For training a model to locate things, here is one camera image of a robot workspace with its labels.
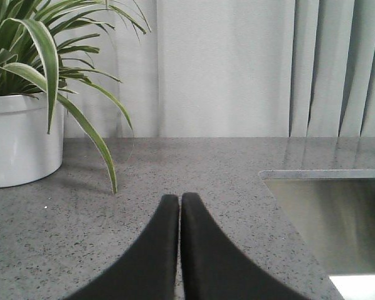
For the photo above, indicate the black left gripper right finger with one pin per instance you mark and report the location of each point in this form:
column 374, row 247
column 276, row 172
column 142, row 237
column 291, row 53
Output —
column 213, row 267

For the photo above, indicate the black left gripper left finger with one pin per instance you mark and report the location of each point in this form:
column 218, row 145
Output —
column 147, row 270

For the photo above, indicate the stainless steel sink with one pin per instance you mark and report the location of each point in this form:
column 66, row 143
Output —
column 334, row 213

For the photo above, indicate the white plant pot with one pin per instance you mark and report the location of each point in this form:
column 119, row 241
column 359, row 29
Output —
column 30, row 148

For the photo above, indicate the white pleated curtain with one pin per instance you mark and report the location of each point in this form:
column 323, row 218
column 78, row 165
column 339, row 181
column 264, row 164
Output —
column 238, row 69

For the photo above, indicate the green potted plant leaves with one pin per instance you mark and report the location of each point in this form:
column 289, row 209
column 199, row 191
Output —
column 32, row 61

